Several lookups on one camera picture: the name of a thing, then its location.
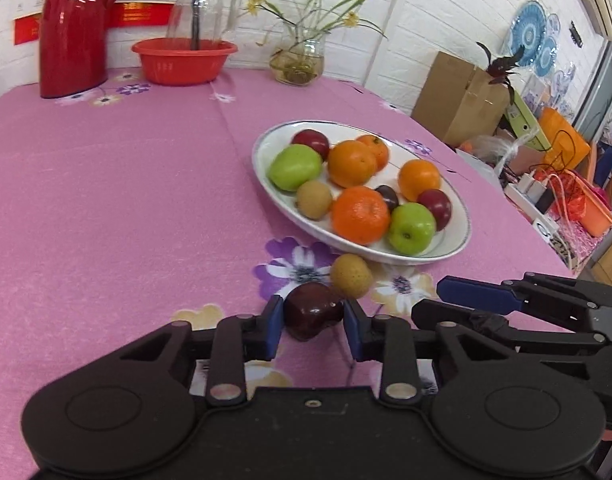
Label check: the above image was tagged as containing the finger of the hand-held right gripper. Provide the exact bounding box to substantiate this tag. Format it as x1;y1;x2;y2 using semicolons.
437;272;612;331
412;299;612;377

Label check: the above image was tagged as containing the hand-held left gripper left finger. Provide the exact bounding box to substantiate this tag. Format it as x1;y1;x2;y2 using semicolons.
98;295;287;407

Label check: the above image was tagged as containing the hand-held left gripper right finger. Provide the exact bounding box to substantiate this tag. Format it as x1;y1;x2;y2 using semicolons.
342;299;536;407

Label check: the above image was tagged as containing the red apple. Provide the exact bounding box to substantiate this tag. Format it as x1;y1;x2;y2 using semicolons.
284;282;345;342
291;129;331;161
417;189;453;231

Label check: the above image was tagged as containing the white plate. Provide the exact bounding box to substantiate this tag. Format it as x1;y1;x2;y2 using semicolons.
251;120;472;266

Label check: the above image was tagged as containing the small tan pear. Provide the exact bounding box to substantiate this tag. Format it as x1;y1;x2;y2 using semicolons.
330;254;373;299

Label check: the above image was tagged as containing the green apple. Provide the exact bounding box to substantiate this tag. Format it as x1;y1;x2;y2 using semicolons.
389;203;437;255
267;144;323;192

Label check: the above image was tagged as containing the orange tangerine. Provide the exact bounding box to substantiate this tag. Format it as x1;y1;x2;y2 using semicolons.
356;134;389;172
332;186;391;246

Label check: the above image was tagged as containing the smooth orange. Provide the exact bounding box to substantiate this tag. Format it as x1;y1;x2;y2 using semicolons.
398;159;442;203
327;140;377;189

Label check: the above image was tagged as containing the dark purple plum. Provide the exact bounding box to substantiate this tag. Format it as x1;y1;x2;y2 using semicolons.
375;185;400;212

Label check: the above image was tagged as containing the brown kiwi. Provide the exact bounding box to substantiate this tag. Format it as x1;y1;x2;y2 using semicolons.
295;181;333;220

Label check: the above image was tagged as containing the white power strip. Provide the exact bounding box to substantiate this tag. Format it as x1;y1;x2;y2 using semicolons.
503;170;559;216

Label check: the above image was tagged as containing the clear plastic bag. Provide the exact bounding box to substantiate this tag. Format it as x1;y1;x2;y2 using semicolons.
458;135;529;168

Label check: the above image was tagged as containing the orange plastic bin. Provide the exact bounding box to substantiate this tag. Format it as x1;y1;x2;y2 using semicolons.
560;170;612;238

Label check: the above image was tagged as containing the green box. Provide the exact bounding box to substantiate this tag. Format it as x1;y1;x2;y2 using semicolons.
506;91;551;152

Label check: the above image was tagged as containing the orange paper bag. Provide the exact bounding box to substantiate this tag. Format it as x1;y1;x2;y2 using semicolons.
538;107;591;171

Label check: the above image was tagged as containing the pink floral tablecloth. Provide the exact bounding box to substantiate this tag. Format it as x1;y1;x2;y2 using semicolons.
0;67;586;461

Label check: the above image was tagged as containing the cardboard box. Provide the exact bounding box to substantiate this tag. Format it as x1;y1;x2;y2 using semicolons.
411;51;511;148

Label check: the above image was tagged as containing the purple leafy plant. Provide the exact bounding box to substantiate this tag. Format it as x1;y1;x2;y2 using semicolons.
476;41;526;106

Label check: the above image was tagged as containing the small blue decorative plate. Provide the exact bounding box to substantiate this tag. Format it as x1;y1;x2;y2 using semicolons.
536;36;560;78

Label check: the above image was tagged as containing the glass vase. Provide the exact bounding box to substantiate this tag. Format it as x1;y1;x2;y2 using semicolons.
269;35;327;87

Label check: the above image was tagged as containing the large blue decorative plate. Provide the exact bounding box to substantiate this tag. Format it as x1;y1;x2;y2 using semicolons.
508;0;546;68

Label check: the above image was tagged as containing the red plastic basket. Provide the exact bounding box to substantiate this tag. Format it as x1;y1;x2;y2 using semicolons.
131;37;239;86

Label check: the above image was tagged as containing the yellow orchid plant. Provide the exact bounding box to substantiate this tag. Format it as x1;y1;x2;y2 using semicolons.
238;0;389;61

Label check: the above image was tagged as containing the glass pitcher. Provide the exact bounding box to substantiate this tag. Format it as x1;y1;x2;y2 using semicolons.
166;0;245;51

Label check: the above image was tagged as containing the dark stirring rod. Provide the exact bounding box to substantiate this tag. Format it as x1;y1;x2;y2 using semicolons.
191;0;205;51

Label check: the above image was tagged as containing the red thermos jug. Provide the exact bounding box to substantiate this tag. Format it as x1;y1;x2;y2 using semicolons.
38;0;134;100

